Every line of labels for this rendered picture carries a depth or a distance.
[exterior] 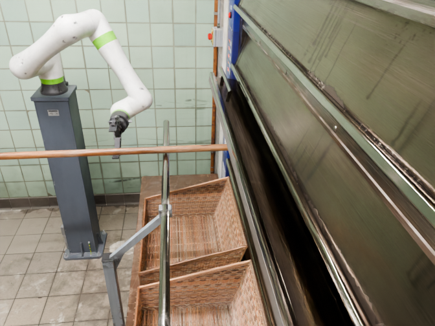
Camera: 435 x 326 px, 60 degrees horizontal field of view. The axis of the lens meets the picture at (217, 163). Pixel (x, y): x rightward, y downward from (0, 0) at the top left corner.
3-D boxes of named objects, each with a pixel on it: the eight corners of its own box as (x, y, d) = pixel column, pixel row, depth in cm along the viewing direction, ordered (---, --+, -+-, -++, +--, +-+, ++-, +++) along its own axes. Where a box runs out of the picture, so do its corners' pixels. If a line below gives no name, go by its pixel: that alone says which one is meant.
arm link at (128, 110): (120, 120, 203) (107, 105, 197) (139, 109, 200) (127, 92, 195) (117, 132, 191) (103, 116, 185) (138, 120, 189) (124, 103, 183)
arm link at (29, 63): (-1, 63, 187) (58, 10, 158) (24, 55, 200) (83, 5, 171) (14, 86, 191) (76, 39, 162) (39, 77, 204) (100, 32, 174)
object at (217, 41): (222, 43, 236) (223, 26, 231) (224, 46, 227) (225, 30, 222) (210, 43, 235) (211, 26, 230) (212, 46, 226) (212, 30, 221)
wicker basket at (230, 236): (228, 213, 221) (230, 174, 207) (245, 290, 173) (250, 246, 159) (145, 218, 215) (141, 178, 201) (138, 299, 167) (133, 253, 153)
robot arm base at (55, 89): (50, 80, 228) (48, 70, 225) (74, 80, 230) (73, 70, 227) (36, 96, 206) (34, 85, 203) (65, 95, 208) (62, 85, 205)
